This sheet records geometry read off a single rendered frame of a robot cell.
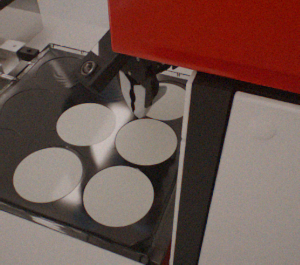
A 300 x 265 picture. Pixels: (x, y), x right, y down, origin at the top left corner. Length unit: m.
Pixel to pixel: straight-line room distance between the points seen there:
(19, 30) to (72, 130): 0.41
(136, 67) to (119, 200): 0.19
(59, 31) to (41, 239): 0.68
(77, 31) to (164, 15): 0.83
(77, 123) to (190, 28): 0.47
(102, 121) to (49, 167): 0.12
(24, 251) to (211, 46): 0.32
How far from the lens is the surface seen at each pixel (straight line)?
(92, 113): 0.64
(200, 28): 0.18
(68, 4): 2.92
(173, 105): 0.65
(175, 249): 0.36
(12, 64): 0.83
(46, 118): 0.65
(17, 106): 0.69
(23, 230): 0.45
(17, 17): 0.95
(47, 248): 0.44
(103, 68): 0.48
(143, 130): 0.61
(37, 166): 0.58
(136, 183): 0.54
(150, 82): 0.53
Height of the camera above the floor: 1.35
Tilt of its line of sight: 44 degrees down
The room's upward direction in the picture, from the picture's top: straight up
